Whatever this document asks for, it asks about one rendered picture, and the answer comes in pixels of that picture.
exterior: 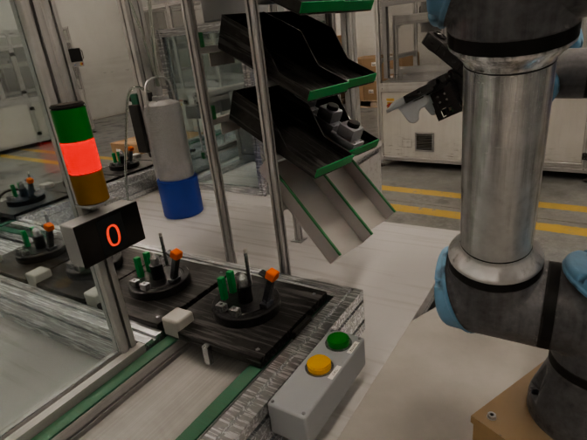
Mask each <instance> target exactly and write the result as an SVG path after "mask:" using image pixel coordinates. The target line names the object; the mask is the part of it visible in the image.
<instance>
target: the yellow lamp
mask: <svg viewBox="0 0 587 440"><path fill-rule="evenodd" d="M69 177H70V180H71V183H72V186H73V192H74V195H75V197H76V201H77V204H78V205H81V206H87V205H94V204H97V203H102V202H105V201H106V200H107V199H108V198H109V197H110V195H109V193H108V189H107V183H106V180H105V176H104V173H103V170H102V168H101V169H100V170H98V171H95V172H93V173H90V174H85V175H69Z"/></svg>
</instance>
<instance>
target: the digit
mask: <svg viewBox="0 0 587 440"><path fill-rule="evenodd" d="M96 226H97V229H98V232H99V235H100V241H101V244H102V247H103V251H104V253H105V256H107V255H108V254H110V253H112V252H114V251H117V250H119V249H120V248H122V247H124V246H126V245H128V238H127V234H126V231H125V228H124V224H123V221H122V217H121V212H118V213H116V214H113V215H112V216H110V217H106V218H104V219H101V220H100V221H98V222H96Z"/></svg>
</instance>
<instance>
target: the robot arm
mask: <svg viewBox="0 0 587 440"><path fill-rule="evenodd" d="M426 8H427V11H428V19H429V22H430V24H431V25H432V26H434V27H438V28H439V29H444V28H445V27H447V37H446V36H445V35H444V34H442V33H441V32H439V31H428V32H427V34H426V35H425V37H424V39H423V40H422V44H423V45H424V46H425V47H426V48H427V49H428V50H429V51H431V52H433V53H434V54H436V55H437V56H438V57H439V58H441V59H442V60H443V61H444V62H446V63H447V64H448V65H449V66H450V67H451V68H452V69H451V70H449V71H448V72H447V73H445V74H442V75H440V76H438V77H437V78H436V79H433V80H431V81H429V82H427V83H426V84H427V85H425V86H421V87H420V88H418V89H417V90H415V91H413V92H411V93H408V94H406V95H405V96H404V97H402V98H400V99H398V100H396V101H394V102H393V103H391V104H390V106H389V107H388V109H387V110H386V112H387V113H389V112H392V111H394V110H396V109H398V110H399V111H400V112H401V113H402V115H403V116H404V117H405V119H407V120H408V121H409V122H410V123H412V124H413V123H416V122H417V121H418V119H419V111H420V109H421V108H423V107H425V109H426V110H427V111H428V112H429V114H431V115H435V114H436V116H437V118H438V120H439V121H440V120H443V119H445V118H447V117H450V116H452V115H454V114H456V113H459V112H461V111H462V157H461V212H460V234H458V235H457V236H456V237H455V238H454V239H453V240H452V241H451V243H450V244H449V246H446V247H445V248H444V249H443V250H442V251H441V252H440V254H439V258H438V261H437V264H436V270H435V277H434V279H435V286H434V298H435V305H436V309H437V312H438V315H439V317H440V318H441V320H442V321H443V322H444V323H446V324H447V325H448V326H450V327H456V328H459V329H462V330H463V331H465V332H467V333H479V334H484V335H487V336H491V337H495V338H499V339H503V340H510V341H513V342H517V343H521V344H525V345H529V346H533V347H539V348H543V349H548V350H549V355H548V357H547V358H546V360H545V361H544V363H543V364H542V365H541V366H540V368H539V369H538V370H537V372H536V373H535V375H534V377H533V378H532V380H531V382H530V384H529V386H528V396H527V405H528V411H529V413H530V415H531V416H532V418H533V419H534V421H535V422H536V424H537V425H538V426H539V427H540V428H541V429H542V430H543V431H544V432H545V433H546V434H547V435H549V436H550V437H551V438H553V439H554V440H587V250H585V251H573V252H571V253H570V254H568V255H567V256H566V258H565V259H564V260H563V262H562V263H560V262H555V261H549V260H544V259H545V257H544V252H543V249H542V247H541V246H540V244H539V243H538V242H537V241H536V240H535V239H534V235H535V223H536V216H537V210H538V203H539V196H540V189H541V183H542V171H543V163H544V157H545V150H546V144H547V137H548V131H549V118H550V111H551V105H552V101H553V100H554V99H587V48H581V47H582V46H583V43H584V36H583V33H582V29H581V25H582V19H583V17H587V0H426ZM443 108H444V109H443ZM442 109H443V110H442ZM441 111H442V113H443V115H444V116H445V115H446V117H443V115H442V113H441Z"/></svg>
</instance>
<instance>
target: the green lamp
mask: <svg viewBox="0 0 587 440"><path fill-rule="evenodd" d="M50 113H51V116H52V121H53V124H54V127H55V130H56V133H57V136H58V139H59V143H74V142H79V141H86V140H89V139H92V138H93V131H92V128H91V124H90V121H89V118H88V114H87V110H86V106H85V105H84V106H81V107H74V108H68V109H62V110H51V111H50Z"/></svg>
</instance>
